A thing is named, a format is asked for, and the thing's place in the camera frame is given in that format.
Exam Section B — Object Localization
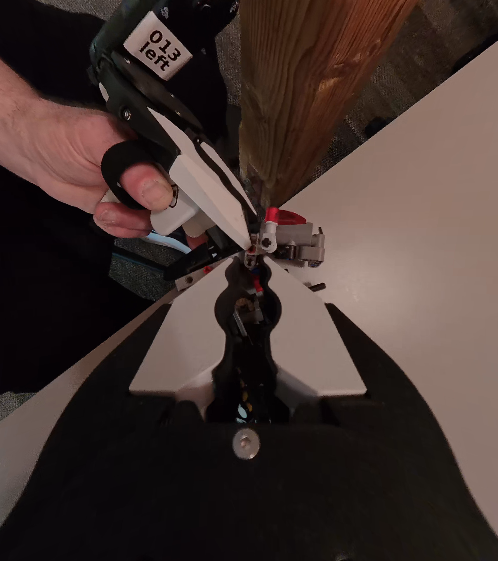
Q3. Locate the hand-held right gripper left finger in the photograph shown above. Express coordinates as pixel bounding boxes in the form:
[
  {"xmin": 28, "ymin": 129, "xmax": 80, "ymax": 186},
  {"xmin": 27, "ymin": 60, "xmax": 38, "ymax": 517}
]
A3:
[{"xmin": 128, "ymin": 258, "xmax": 234, "ymax": 400}]

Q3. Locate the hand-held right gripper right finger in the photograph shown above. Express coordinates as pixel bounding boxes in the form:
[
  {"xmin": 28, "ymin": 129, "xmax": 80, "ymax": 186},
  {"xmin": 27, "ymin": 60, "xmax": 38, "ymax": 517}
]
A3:
[{"xmin": 265, "ymin": 255, "xmax": 368, "ymax": 399}]

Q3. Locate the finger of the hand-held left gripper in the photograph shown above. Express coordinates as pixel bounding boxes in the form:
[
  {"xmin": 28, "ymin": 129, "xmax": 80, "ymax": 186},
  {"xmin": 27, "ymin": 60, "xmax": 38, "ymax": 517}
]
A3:
[
  {"xmin": 147, "ymin": 106, "xmax": 250, "ymax": 251},
  {"xmin": 194, "ymin": 137, "xmax": 259, "ymax": 220}
]

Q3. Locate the black lego chassis assembly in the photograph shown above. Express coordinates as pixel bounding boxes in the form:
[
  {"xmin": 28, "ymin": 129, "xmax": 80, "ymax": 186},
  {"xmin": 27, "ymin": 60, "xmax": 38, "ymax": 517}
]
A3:
[{"xmin": 211, "ymin": 259, "xmax": 327, "ymax": 425}]

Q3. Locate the grey lego bumper assembly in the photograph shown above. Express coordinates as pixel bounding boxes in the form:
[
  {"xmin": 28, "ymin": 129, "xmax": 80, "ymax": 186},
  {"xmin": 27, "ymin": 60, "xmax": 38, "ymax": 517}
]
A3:
[{"xmin": 163, "ymin": 207, "xmax": 327, "ymax": 293}]

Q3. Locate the person's left hand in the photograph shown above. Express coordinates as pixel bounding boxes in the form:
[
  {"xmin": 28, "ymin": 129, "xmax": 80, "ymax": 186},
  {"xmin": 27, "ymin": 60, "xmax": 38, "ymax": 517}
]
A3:
[{"xmin": 27, "ymin": 98, "xmax": 175, "ymax": 241}]

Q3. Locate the wooden post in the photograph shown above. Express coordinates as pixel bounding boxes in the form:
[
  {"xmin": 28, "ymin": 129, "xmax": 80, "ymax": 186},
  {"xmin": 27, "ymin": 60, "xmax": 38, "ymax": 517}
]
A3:
[{"xmin": 237, "ymin": 0, "xmax": 421, "ymax": 210}]

